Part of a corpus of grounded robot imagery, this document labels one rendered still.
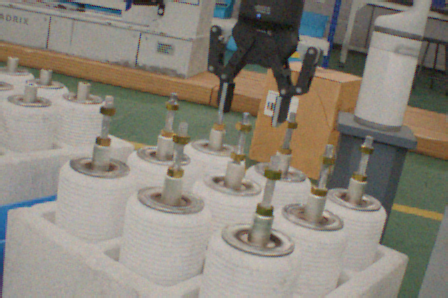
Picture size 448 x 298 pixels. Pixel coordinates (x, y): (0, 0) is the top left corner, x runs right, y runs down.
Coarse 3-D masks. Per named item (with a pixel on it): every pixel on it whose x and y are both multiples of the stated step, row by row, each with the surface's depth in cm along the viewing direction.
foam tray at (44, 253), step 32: (32, 224) 71; (32, 256) 71; (64, 256) 67; (96, 256) 66; (384, 256) 82; (32, 288) 72; (64, 288) 68; (96, 288) 64; (128, 288) 61; (160, 288) 62; (192, 288) 63; (352, 288) 70; (384, 288) 77
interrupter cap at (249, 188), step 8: (208, 176) 77; (216, 176) 78; (224, 176) 79; (208, 184) 74; (216, 184) 75; (248, 184) 78; (256, 184) 78; (224, 192) 73; (232, 192) 73; (240, 192) 73; (248, 192) 74; (256, 192) 74
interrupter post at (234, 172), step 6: (228, 162) 76; (228, 168) 75; (234, 168) 75; (240, 168) 75; (228, 174) 75; (234, 174) 75; (240, 174) 75; (228, 180) 75; (234, 180) 75; (240, 180) 76; (228, 186) 76; (234, 186) 76; (240, 186) 76
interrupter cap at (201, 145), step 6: (192, 144) 91; (198, 144) 92; (204, 144) 93; (228, 144) 95; (198, 150) 89; (204, 150) 89; (210, 150) 90; (222, 150) 92; (228, 150) 92; (234, 150) 93; (222, 156) 89; (228, 156) 89
